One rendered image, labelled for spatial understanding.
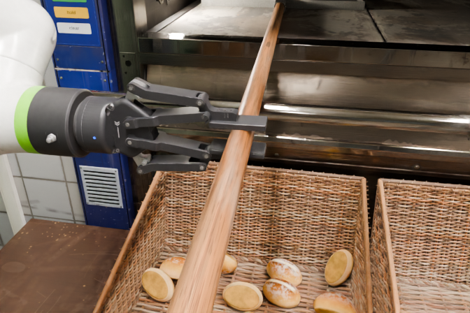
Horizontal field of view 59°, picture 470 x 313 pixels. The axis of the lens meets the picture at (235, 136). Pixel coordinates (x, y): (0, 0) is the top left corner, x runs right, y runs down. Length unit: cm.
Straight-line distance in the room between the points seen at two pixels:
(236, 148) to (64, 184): 101
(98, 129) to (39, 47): 18
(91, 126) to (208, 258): 28
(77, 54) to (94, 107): 62
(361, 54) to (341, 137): 21
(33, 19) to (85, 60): 50
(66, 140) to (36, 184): 93
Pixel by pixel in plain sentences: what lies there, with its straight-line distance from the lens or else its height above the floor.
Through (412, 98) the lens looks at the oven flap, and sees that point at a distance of 111.
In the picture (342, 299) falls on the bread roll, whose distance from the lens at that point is 107.
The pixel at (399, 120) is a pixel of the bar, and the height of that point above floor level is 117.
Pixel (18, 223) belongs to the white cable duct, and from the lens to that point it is 161.
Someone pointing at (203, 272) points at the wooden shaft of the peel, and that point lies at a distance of 32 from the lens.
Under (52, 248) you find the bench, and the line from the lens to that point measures 139.
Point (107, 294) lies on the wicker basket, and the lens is 98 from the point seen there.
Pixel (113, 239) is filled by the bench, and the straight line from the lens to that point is 136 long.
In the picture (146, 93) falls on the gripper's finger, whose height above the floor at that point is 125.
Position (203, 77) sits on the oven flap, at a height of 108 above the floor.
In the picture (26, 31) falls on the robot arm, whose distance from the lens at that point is 66.
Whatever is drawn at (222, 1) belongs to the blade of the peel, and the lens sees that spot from 151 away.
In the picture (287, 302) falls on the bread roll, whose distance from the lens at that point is 109.
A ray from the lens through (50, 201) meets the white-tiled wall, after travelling 150.
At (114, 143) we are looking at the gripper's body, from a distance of 57.
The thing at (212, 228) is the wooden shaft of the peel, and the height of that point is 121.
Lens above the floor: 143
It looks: 27 degrees down
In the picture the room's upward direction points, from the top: straight up
